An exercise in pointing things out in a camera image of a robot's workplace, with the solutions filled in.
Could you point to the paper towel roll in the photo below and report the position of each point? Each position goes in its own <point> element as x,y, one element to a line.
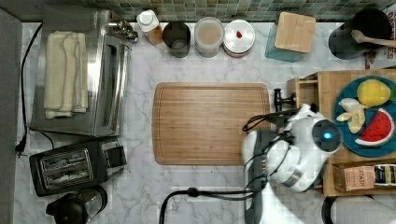
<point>356,210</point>

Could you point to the clear plastic lidded container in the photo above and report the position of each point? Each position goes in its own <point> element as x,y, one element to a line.
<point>208,36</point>

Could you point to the toy peeled banana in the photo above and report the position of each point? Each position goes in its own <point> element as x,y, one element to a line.
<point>353,115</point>

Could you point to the teal canister with wooden lid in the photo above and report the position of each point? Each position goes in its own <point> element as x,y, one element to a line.
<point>291,37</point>

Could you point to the dark green tea box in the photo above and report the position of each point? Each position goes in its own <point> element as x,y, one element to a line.
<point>385,175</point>

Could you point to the blue plate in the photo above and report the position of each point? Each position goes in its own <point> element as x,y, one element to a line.
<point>350,91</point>

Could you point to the bamboo cutting board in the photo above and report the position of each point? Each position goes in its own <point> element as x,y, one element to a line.
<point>202,123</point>

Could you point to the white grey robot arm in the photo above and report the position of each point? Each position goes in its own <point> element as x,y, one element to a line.
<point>294,158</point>

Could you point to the wooden drawer cabinet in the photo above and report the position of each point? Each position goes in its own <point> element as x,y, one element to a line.
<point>330,85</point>

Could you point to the stainless steel toaster oven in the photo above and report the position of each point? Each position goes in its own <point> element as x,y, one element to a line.
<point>109,39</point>

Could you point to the toy watermelon slice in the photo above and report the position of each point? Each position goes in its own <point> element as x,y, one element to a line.
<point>379,131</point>

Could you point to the folded beige towel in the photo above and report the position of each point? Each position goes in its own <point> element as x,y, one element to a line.
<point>66,75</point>

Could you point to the brown tea box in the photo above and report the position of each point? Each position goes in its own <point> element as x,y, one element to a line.
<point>353,178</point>

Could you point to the yellow toy lemon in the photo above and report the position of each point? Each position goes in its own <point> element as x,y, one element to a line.
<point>373,92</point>

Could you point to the black two-slot toaster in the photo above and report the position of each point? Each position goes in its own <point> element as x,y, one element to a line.
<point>77,166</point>

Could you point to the white capped bottle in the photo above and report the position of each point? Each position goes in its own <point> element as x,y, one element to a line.
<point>150,26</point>

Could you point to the wooden spoon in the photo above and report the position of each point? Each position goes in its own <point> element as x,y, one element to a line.
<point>361,38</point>

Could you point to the dark glass jar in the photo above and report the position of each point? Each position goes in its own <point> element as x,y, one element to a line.
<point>177,37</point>

